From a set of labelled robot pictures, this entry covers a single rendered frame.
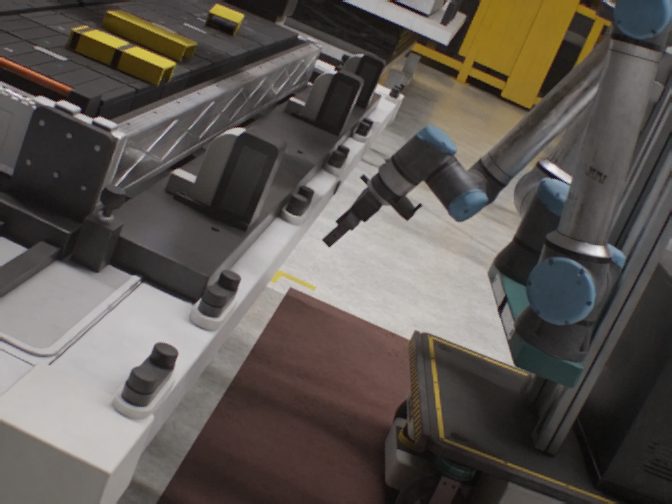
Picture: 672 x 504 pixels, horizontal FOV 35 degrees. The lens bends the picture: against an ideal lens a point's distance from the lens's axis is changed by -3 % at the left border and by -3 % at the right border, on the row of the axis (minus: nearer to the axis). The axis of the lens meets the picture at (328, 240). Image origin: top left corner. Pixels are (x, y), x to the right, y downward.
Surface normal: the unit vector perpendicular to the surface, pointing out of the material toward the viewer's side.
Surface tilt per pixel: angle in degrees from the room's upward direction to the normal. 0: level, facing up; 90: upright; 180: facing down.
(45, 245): 0
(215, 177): 90
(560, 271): 95
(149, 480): 0
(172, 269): 90
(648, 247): 90
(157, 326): 0
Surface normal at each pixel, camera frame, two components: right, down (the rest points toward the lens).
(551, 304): -0.44, 0.20
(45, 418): 0.38, -0.88
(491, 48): -0.16, 0.25
